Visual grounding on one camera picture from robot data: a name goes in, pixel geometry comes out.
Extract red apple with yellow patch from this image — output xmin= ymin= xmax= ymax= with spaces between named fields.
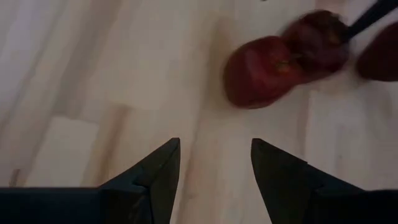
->
xmin=223 ymin=35 xmax=308 ymax=110

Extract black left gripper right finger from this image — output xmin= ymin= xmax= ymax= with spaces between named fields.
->
xmin=251 ymin=138 xmax=398 ymax=224

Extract dark red apple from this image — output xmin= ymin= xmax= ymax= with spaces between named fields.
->
xmin=282 ymin=9 xmax=351 ymax=78
xmin=356 ymin=21 xmax=398 ymax=82

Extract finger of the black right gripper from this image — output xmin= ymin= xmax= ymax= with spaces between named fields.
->
xmin=341 ymin=0 xmax=398 ymax=43

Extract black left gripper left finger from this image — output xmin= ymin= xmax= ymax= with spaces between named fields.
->
xmin=0 ymin=138 xmax=181 ymax=224

